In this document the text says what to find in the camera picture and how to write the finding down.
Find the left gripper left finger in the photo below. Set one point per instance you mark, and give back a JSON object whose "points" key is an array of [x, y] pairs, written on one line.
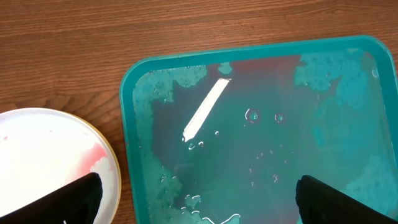
{"points": [[76, 203]]}

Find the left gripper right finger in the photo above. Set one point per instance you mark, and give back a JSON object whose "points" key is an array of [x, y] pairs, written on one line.
{"points": [[319, 203]]}

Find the light blue plate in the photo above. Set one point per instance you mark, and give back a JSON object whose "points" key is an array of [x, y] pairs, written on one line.
{"points": [[39, 154]]}

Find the yellow plate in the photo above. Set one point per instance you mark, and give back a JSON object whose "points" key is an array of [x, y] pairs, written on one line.
{"points": [[98, 156]]}

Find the teal plastic tray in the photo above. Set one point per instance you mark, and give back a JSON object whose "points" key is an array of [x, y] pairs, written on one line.
{"points": [[223, 136]]}

